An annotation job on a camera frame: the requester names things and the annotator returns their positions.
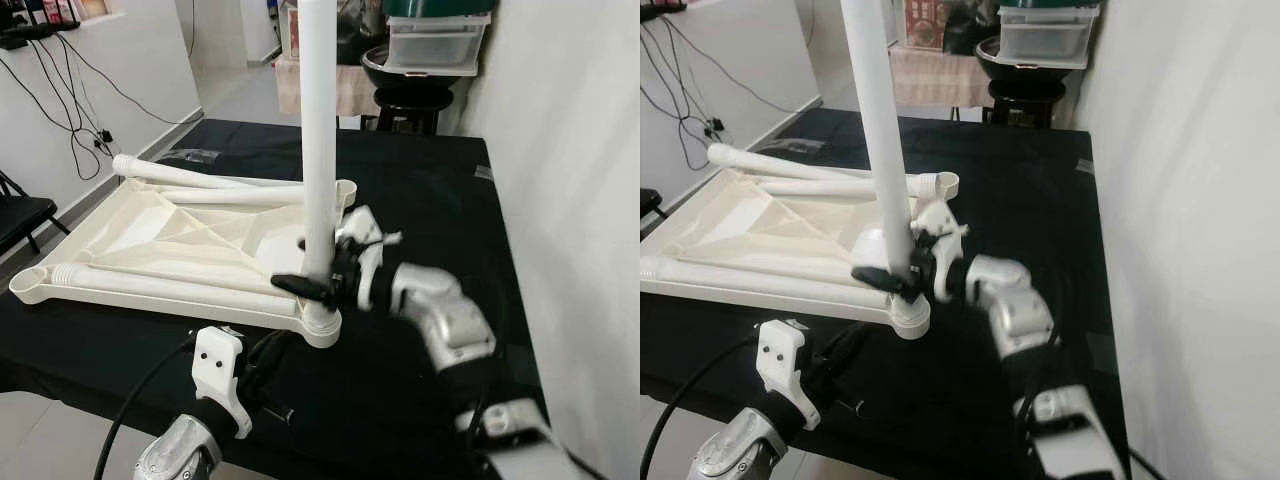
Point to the clear plastic storage box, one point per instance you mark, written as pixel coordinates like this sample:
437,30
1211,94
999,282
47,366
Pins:
1050,38
440,45

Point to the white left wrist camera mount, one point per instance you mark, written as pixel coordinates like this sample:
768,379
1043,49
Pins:
785,360
218,370

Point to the black power adapter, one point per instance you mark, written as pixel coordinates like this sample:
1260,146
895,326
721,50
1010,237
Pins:
103,140
715,127

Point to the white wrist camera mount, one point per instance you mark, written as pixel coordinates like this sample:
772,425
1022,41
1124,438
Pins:
218,370
362,225
935,218
785,360

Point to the black bowl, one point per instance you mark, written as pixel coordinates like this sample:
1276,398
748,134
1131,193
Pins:
988,55
372,65

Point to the dark crumpled bag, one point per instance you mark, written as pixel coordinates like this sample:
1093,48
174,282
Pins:
360,30
970,25

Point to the dark green basin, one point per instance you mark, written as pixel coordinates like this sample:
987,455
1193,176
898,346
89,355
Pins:
1050,4
440,8

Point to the black tablecloth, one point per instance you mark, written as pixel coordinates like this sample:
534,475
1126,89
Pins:
350,420
900,420

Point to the beige cloth covered side table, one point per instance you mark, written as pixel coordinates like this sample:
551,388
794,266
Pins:
358,95
940,80

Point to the black round stool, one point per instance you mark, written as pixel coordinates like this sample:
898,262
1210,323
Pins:
405,100
1020,92

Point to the white plastic table leg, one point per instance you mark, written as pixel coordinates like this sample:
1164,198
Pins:
770,282
760,162
240,196
820,187
170,172
879,120
318,120
170,290

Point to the black power strip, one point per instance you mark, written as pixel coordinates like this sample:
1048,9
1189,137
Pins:
662,12
40,36

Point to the white plastic children table top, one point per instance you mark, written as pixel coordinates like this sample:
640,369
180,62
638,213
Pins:
160,235
780,230

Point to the black folding chair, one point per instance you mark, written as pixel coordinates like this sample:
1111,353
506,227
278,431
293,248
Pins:
20,215
648,205

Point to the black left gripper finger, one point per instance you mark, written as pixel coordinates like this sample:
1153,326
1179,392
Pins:
275,334
300,361
842,329
872,354

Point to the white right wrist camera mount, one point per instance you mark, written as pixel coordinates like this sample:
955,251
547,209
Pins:
935,218
362,225

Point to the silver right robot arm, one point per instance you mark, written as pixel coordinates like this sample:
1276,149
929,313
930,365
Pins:
1020,310
440,310

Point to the clear plastic bag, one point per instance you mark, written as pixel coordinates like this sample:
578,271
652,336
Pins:
800,144
195,156

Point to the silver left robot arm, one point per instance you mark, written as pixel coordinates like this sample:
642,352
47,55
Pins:
740,455
180,455

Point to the red printed box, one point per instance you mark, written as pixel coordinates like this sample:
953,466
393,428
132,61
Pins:
925,25
292,30

